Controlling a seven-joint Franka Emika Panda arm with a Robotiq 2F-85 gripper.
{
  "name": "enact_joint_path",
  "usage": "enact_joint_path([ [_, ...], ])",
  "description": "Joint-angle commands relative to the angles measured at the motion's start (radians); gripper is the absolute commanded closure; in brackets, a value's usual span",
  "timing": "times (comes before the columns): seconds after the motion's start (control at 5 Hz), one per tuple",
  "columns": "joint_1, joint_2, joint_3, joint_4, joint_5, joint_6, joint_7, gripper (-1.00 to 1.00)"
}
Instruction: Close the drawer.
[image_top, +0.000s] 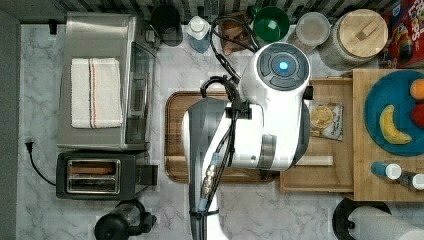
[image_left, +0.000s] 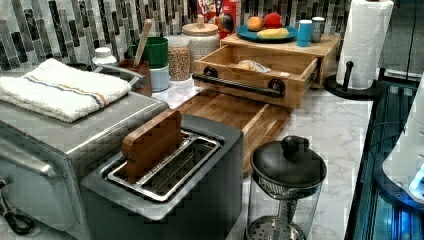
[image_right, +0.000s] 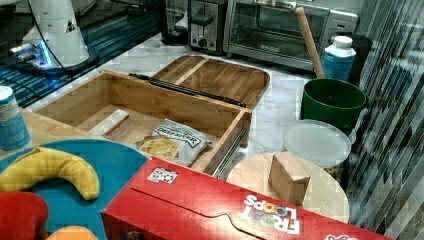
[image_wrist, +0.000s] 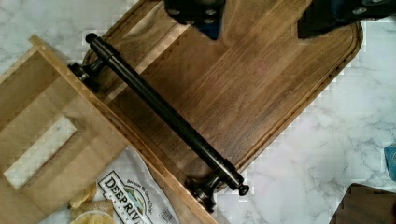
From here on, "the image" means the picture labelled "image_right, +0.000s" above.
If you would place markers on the wooden drawer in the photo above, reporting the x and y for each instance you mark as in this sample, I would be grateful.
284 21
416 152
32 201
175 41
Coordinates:
85 105

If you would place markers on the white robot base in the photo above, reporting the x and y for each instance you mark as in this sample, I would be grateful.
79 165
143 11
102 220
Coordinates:
55 41

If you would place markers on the white chip bag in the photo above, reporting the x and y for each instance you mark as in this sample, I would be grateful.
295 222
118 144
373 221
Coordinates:
174 141

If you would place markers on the wooden cutting board tray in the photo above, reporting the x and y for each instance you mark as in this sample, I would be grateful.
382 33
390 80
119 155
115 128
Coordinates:
246 85

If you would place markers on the white and red small box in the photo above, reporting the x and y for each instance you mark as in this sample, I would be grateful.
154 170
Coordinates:
113 125

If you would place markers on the red Froot Loops box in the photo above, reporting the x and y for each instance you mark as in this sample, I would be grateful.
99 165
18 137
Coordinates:
165 201

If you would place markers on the small wooden block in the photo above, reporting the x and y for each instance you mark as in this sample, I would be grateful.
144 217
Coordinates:
288 178

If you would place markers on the silver toaster oven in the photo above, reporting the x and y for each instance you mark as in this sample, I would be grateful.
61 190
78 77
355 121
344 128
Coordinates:
268 30

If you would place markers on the clear plastic lid container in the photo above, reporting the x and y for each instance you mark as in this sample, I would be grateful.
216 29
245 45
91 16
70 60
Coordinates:
317 142

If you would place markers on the teal round plate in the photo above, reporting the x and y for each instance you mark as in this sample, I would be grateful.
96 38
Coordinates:
114 163

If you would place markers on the black coffee maker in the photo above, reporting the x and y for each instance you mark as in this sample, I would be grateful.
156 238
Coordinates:
173 25

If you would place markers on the green bucket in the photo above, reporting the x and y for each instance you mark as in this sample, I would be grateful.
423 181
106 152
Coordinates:
335 102

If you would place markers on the round wooden board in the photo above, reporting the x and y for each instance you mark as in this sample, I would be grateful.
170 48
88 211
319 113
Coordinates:
324 194

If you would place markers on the white cap blue bottle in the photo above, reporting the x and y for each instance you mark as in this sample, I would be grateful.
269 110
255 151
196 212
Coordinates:
338 58

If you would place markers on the wooden rolling pin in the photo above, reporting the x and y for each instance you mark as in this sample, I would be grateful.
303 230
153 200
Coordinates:
309 42

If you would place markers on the yellow plush banana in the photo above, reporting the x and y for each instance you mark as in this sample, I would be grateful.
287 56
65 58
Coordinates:
43 164

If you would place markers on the orange plush toy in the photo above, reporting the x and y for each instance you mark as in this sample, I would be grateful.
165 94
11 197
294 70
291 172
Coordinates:
72 233

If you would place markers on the blue labelled can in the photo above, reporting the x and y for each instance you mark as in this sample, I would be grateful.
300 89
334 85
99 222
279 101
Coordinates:
14 134

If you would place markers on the red plush toy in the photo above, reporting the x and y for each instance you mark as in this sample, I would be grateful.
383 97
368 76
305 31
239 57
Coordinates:
22 216

